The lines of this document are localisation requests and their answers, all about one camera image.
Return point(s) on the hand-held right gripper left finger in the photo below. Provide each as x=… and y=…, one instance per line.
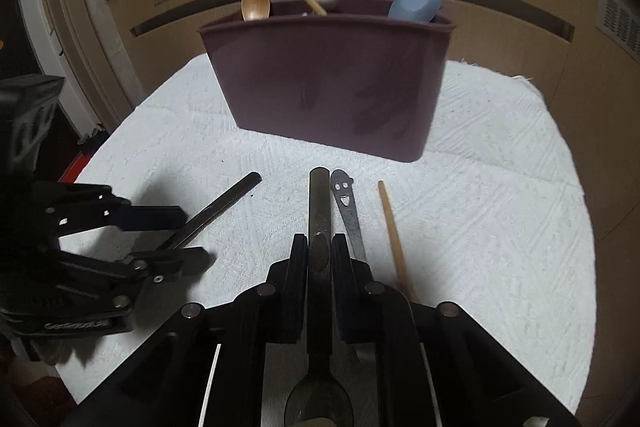
x=300, y=282

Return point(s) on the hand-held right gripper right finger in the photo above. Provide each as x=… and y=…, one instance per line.
x=342, y=287

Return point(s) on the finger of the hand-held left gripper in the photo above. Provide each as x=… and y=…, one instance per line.
x=150, y=217
x=185, y=259

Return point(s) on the purple plastic utensil container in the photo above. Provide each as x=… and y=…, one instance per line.
x=325, y=82

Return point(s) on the wooden spoon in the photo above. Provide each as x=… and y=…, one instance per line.
x=255, y=4

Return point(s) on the blue plastic spoon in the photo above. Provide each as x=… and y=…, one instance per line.
x=415, y=2

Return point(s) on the white textured towel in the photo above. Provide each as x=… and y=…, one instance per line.
x=500, y=207

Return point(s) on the short grey vent grille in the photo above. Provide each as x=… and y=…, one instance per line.
x=620, y=19

